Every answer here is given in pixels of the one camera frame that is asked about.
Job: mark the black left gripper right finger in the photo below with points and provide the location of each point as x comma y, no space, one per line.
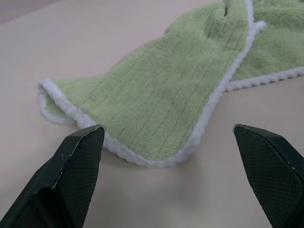
273,175

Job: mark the green towel with white trim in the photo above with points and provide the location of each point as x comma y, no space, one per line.
166,95

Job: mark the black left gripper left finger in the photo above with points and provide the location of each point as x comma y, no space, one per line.
64,180

